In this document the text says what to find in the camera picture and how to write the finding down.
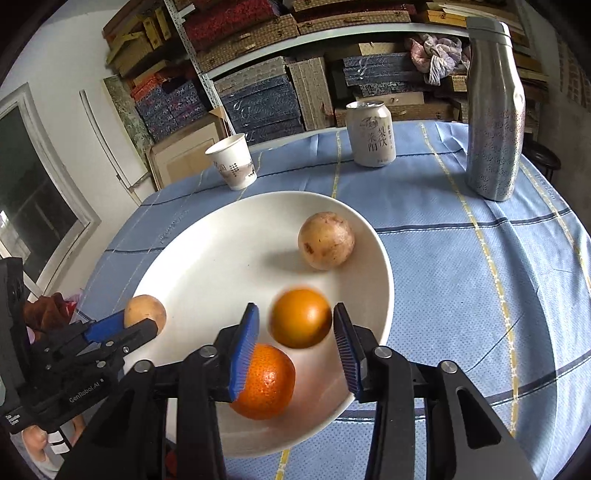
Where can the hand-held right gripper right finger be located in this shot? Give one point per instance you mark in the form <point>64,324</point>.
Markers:
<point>344,350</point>

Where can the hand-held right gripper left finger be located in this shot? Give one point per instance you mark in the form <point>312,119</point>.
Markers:
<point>242,355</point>

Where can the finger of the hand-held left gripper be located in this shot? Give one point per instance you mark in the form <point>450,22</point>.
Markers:
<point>134,339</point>
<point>106,330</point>

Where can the tan round fruit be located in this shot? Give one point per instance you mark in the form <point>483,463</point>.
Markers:
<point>145,309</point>
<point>325,240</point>

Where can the orange mandarin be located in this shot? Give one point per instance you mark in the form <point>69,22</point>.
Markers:
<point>272,383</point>
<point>300,318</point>

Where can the white plate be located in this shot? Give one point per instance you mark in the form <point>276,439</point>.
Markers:
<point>221,258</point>

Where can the person's left hand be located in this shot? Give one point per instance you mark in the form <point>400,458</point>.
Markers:
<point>36,441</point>

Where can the reddish brown bag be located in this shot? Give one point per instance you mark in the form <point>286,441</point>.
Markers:
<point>46,311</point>

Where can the blue checked tablecloth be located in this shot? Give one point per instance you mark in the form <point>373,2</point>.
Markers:
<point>461,286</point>

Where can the white framed window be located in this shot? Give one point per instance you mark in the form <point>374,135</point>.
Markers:
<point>27,184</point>

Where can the cardboard box on floor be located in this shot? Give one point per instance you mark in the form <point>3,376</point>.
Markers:
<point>184,152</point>

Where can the white paper cup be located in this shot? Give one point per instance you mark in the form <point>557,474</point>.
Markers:
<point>233,161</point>

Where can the green marbled board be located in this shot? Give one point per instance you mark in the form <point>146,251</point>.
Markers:
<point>127,115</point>

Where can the white drink can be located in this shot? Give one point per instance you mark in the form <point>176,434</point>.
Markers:
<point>371,136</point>

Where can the stack of blue patterned boxes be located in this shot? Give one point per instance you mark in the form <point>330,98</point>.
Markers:
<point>263,108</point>

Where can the silver bottle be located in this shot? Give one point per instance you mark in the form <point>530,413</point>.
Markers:
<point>494,124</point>

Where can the dark round stool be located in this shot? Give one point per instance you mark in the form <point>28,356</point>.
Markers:
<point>540,159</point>

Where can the crumpled pink cloth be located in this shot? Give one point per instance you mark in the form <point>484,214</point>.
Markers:
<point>436,57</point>

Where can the white metal shelf rack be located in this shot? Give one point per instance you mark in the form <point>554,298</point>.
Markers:
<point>323,39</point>

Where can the shelf with stacked boxes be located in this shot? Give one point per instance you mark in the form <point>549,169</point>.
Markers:
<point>240,41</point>

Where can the pile of red patterned boxes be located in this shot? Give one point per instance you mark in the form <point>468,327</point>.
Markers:
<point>231,21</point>

